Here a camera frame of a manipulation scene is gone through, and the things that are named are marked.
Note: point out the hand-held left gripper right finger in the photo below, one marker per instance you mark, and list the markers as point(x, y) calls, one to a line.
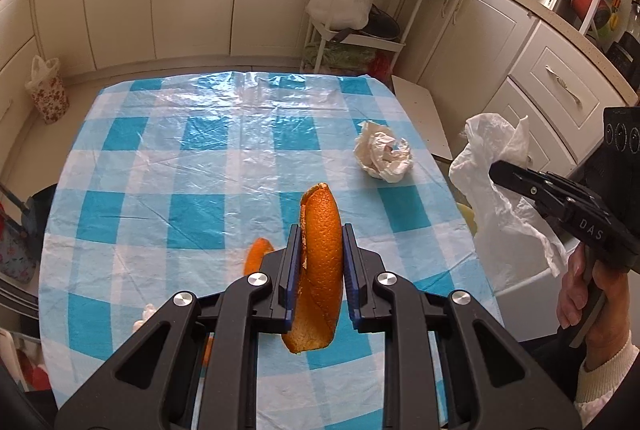
point(350, 285)

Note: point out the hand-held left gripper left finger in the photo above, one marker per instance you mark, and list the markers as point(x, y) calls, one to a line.
point(286, 290)

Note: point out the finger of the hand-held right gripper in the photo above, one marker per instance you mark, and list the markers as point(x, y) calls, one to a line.
point(520, 182)

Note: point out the wide orange peel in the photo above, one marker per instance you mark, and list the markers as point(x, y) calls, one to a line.
point(322, 240)

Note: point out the person's right forearm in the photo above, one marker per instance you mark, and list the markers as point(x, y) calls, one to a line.
point(605, 380)

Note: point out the person's right hand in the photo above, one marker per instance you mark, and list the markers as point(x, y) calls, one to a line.
point(570, 295)

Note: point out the small curved orange peel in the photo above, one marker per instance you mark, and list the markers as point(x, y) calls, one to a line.
point(257, 256)

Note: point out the tiny orange peel piece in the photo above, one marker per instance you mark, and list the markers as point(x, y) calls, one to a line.
point(207, 350)

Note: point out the white stool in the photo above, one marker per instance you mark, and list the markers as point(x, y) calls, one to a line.
point(420, 115)

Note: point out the black appliance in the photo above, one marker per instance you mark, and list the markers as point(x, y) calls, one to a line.
point(625, 57)

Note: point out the crumpled white paper ball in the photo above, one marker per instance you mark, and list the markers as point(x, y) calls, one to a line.
point(382, 152)

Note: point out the crumpled white tissue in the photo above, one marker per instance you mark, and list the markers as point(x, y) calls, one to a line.
point(145, 316)

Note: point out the blue checked plastic tablecloth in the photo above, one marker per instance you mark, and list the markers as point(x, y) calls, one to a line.
point(200, 160)

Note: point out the person's right leg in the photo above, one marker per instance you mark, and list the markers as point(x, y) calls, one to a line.
point(547, 355)

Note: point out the person's leg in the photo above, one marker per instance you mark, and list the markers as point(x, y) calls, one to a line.
point(547, 355)
point(25, 412)

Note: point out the red bowl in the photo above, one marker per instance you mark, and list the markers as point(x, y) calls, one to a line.
point(584, 1)

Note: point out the black frying pan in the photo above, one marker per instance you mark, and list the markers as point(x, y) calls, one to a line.
point(382, 26)

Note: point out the green packet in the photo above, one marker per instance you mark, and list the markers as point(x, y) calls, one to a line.
point(340, 57)

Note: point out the white knotted plastic bag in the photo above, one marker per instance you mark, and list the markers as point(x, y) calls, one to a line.
point(340, 2)

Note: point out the blue dustpan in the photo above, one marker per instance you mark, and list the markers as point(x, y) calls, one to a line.
point(40, 220)

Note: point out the blue floral bag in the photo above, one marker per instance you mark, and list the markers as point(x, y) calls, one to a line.
point(15, 250)

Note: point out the person's left leg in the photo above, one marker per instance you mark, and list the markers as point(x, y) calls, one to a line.
point(25, 412)

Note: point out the floral shopping bag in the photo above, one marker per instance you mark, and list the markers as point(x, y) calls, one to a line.
point(47, 92)

